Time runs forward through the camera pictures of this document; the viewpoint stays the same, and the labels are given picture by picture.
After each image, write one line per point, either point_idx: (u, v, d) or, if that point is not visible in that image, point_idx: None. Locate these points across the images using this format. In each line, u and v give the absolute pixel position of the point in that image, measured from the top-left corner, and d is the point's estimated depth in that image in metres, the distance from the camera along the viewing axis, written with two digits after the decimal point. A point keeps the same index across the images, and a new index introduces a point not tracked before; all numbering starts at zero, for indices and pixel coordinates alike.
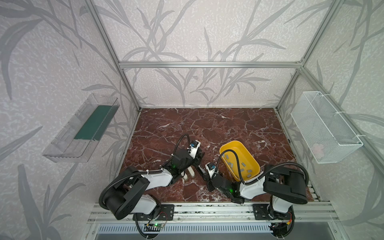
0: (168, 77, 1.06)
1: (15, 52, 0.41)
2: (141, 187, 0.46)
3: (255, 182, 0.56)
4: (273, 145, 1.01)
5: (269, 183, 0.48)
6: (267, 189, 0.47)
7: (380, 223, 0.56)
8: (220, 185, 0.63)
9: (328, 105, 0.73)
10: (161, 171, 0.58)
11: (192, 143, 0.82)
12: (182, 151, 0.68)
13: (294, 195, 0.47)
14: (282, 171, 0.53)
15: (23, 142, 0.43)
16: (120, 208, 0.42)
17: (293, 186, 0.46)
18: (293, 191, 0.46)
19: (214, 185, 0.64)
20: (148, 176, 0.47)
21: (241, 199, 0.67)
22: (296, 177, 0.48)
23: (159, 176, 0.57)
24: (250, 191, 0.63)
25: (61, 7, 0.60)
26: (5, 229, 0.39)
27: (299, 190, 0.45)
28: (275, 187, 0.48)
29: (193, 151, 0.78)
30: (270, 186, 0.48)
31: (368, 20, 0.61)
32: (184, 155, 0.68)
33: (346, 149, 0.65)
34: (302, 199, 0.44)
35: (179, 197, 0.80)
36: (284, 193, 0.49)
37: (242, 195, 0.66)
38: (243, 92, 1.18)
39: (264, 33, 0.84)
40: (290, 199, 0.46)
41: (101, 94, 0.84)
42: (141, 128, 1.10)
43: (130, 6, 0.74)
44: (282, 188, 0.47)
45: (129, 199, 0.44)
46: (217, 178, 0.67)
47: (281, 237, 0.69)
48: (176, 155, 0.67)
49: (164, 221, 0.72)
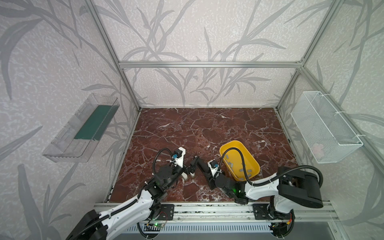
0: (168, 77, 1.06)
1: (15, 52, 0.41)
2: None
3: (268, 183, 0.52)
4: (273, 145, 1.01)
5: (285, 186, 0.46)
6: (282, 192, 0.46)
7: (379, 223, 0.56)
8: (224, 185, 0.65)
9: (328, 105, 0.73)
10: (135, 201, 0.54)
11: (176, 155, 0.71)
12: (165, 169, 0.60)
13: (311, 199, 0.46)
14: (297, 173, 0.50)
15: (23, 142, 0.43)
16: None
17: (309, 189, 0.45)
18: (309, 196, 0.44)
19: (218, 184, 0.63)
20: (109, 221, 0.45)
21: (244, 200, 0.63)
22: (310, 180, 0.47)
23: (129, 212, 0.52)
24: (258, 193, 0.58)
25: (61, 7, 0.60)
26: (5, 229, 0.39)
27: (315, 193, 0.44)
28: (291, 191, 0.45)
29: (178, 163, 0.69)
30: (286, 189, 0.46)
31: (368, 19, 0.61)
32: (166, 176, 0.61)
33: (346, 149, 0.65)
34: (319, 203, 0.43)
35: (179, 196, 0.80)
36: (301, 197, 0.47)
37: (248, 196, 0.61)
38: (243, 92, 1.18)
39: (264, 33, 0.84)
40: (305, 203, 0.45)
41: (100, 94, 0.84)
42: (141, 128, 1.10)
43: (130, 6, 0.74)
44: (298, 192, 0.45)
45: None
46: (220, 178, 0.64)
47: (281, 237, 0.69)
48: (158, 175, 0.59)
49: (164, 221, 0.72)
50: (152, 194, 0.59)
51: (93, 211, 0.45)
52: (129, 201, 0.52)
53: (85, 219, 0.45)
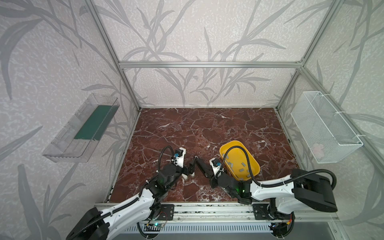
0: (168, 77, 1.06)
1: (15, 52, 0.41)
2: (98, 237, 0.42)
3: (280, 185, 0.50)
4: (273, 145, 1.01)
5: (302, 189, 0.44)
6: (300, 195, 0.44)
7: (379, 223, 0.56)
8: (227, 184, 0.62)
9: (328, 105, 0.73)
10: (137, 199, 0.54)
11: (177, 153, 0.74)
12: (169, 167, 0.61)
13: (328, 204, 0.45)
14: (311, 177, 0.49)
15: (23, 142, 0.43)
16: None
17: (324, 193, 0.44)
18: (326, 200, 0.43)
19: (221, 183, 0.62)
20: (111, 218, 0.45)
21: (248, 200, 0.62)
22: (323, 185, 0.46)
23: (130, 210, 0.53)
24: (266, 194, 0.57)
25: (61, 7, 0.60)
26: (5, 229, 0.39)
27: (330, 198, 0.43)
28: (311, 195, 0.44)
29: (179, 162, 0.71)
30: (305, 193, 0.44)
31: (368, 19, 0.61)
32: (169, 173, 0.62)
33: (346, 149, 0.65)
34: (335, 208, 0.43)
35: (179, 196, 0.80)
36: (318, 201, 0.45)
37: (254, 197, 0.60)
38: (243, 92, 1.18)
39: (264, 33, 0.84)
40: (320, 207, 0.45)
41: (101, 94, 0.84)
42: (141, 128, 1.10)
43: (130, 6, 0.74)
44: (318, 197, 0.43)
45: None
46: (223, 178, 0.61)
47: (281, 237, 0.69)
48: (162, 172, 0.60)
49: (164, 221, 0.72)
50: (153, 193, 0.59)
51: (95, 209, 0.45)
52: (130, 200, 0.52)
53: (87, 217, 0.44)
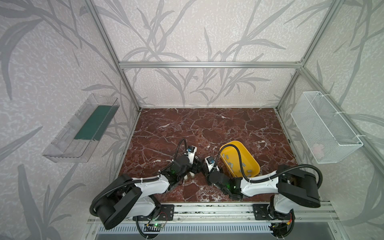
0: (168, 77, 1.06)
1: (15, 52, 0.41)
2: (132, 197, 0.44)
3: (266, 181, 0.52)
4: (273, 146, 1.01)
5: (285, 184, 0.45)
6: (283, 190, 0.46)
7: (380, 223, 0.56)
8: (217, 180, 0.65)
9: (328, 105, 0.73)
10: (157, 179, 0.57)
11: (190, 148, 0.84)
12: (183, 157, 0.67)
13: (309, 199, 0.46)
14: (297, 173, 0.50)
15: (23, 142, 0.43)
16: (110, 218, 0.41)
17: (307, 188, 0.45)
18: (308, 195, 0.44)
19: (212, 180, 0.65)
20: (141, 184, 0.47)
21: (239, 196, 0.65)
22: (309, 180, 0.47)
23: (155, 184, 0.57)
24: (255, 190, 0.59)
25: (61, 7, 0.60)
26: (5, 229, 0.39)
27: (313, 193, 0.44)
28: (291, 189, 0.45)
29: (190, 156, 0.78)
30: (286, 187, 0.45)
31: (368, 20, 0.61)
32: (185, 162, 0.68)
33: (346, 149, 0.65)
34: (316, 202, 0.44)
35: (179, 197, 0.80)
36: (300, 196, 0.47)
37: (243, 193, 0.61)
38: (243, 92, 1.18)
39: (264, 34, 0.85)
40: (302, 202, 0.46)
41: (101, 94, 0.84)
42: (141, 128, 1.10)
43: (130, 6, 0.74)
44: (298, 191, 0.44)
45: (120, 209, 0.43)
46: (214, 174, 0.64)
47: (281, 237, 0.69)
48: (177, 162, 0.66)
49: (164, 221, 0.72)
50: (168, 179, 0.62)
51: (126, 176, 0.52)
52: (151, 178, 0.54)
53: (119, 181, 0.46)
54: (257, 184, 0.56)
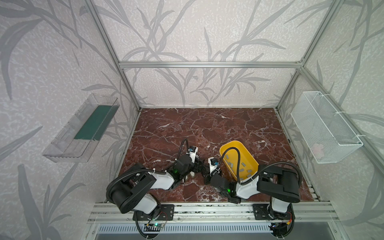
0: (168, 77, 1.06)
1: (15, 52, 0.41)
2: (147, 183, 0.47)
3: (250, 181, 0.56)
4: (273, 145, 1.01)
5: (262, 182, 0.48)
6: (260, 189, 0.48)
7: (380, 223, 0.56)
8: (218, 184, 0.67)
9: (328, 105, 0.73)
10: (164, 173, 0.58)
11: (191, 148, 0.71)
12: (186, 157, 0.69)
13: (286, 194, 0.48)
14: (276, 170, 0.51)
15: (23, 142, 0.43)
16: (125, 202, 0.43)
17: (286, 184, 0.47)
18: (285, 190, 0.46)
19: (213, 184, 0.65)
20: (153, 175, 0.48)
21: (237, 200, 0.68)
22: (288, 176, 0.48)
23: (163, 178, 0.60)
24: (245, 191, 0.64)
25: (61, 7, 0.60)
26: (5, 229, 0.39)
27: (291, 188, 0.46)
28: (268, 186, 0.48)
29: (192, 155, 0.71)
30: (263, 185, 0.49)
31: (368, 20, 0.61)
32: (186, 161, 0.70)
33: (346, 149, 0.65)
34: (294, 197, 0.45)
35: (179, 197, 0.80)
36: (276, 192, 0.50)
37: (238, 195, 0.67)
38: (243, 92, 1.18)
39: (264, 33, 0.84)
40: (282, 198, 0.58)
41: (101, 94, 0.84)
42: (141, 128, 1.10)
43: (130, 6, 0.74)
44: (275, 188, 0.47)
45: (137, 193, 0.45)
46: (216, 178, 0.67)
47: (281, 237, 0.69)
48: (180, 161, 0.69)
49: (164, 221, 0.72)
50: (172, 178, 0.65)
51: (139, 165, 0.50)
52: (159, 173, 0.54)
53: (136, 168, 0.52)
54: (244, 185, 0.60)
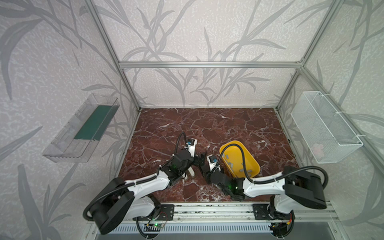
0: (168, 77, 1.06)
1: (15, 52, 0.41)
2: (123, 203, 0.42)
3: (271, 182, 0.51)
4: (273, 145, 1.01)
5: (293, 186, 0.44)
6: (292, 192, 0.46)
7: (379, 223, 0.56)
8: (219, 181, 0.64)
9: (328, 105, 0.73)
10: (152, 179, 0.54)
11: (190, 142, 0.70)
12: (184, 152, 0.64)
13: (317, 200, 0.45)
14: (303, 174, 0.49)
15: (23, 142, 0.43)
16: (103, 224, 0.41)
17: (314, 190, 0.45)
18: (315, 197, 0.44)
19: (213, 181, 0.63)
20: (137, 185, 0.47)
21: (241, 197, 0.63)
22: (314, 182, 0.46)
23: (151, 184, 0.54)
24: (258, 190, 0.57)
25: (61, 7, 0.60)
26: (5, 229, 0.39)
27: (319, 195, 0.44)
28: (299, 191, 0.44)
29: (191, 149, 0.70)
30: (294, 189, 0.44)
31: (368, 20, 0.61)
32: (185, 157, 0.65)
33: (346, 149, 0.65)
34: (323, 204, 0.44)
35: (179, 197, 0.80)
36: (309, 197, 0.45)
37: (247, 194, 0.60)
38: (243, 92, 1.18)
39: (264, 33, 0.84)
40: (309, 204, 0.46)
41: (100, 94, 0.84)
42: (141, 128, 1.10)
43: (130, 6, 0.74)
44: (306, 193, 0.44)
45: (113, 215, 0.42)
46: (216, 174, 0.62)
47: (281, 237, 0.69)
48: (178, 156, 0.63)
49: (164, 221, 0.72)
50: (168, 175, 0.60)
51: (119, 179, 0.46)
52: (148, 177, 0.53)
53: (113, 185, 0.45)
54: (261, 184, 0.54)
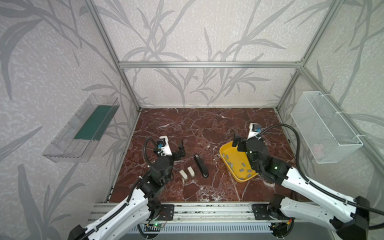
0: (168, 77, 1.06)
1: (15, 52, 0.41)
2: None
3: (336, 200, 0.43)
4: (273, 145, 1.01)
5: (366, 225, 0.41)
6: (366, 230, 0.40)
7: (379, 223, 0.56)
8: (259, 149, 0.53)
9: (328, 105, 0.73)
10: (119, 209, 0.48)
11: (160, 144, 0.68)
12: (162, 160, 0.55)
13: None
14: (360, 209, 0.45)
15: (23, 142, 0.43)
16: None
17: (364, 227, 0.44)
18: None
19: (251, 146, 0.54)
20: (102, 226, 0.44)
21: (272, 177, 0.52)
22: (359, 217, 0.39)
23: (118, 217, 0.48)
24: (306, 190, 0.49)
25: (61, 7, 0.60)
26: (5, 229, 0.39)
27: None
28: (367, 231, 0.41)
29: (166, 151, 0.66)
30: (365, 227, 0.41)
31: (368, 19, 0.61)
32: (162, 167, 0.56)
33: (346, 149, 0.65)
34: None
35: (179, 197, 0.80)
36: None
37: (287, 182, 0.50)
38: (243, 92, 1.18)
39: (264, 33, 0.84)
40: None
41: (100, 94, 0.84)
42: (141, 128, 1.10)
43: (130, 6, 0.74)
44: None
45: None
46: (258, 143, 0.53)
47: (281, 237, 0.69)
48: (153, 167, 0.54)
49: (164, 221, 0.72)
50: (145, 192, 0.54)
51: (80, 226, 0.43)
52: (119, 206, 0.49)
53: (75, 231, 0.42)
54: (317, 193, 0.46)
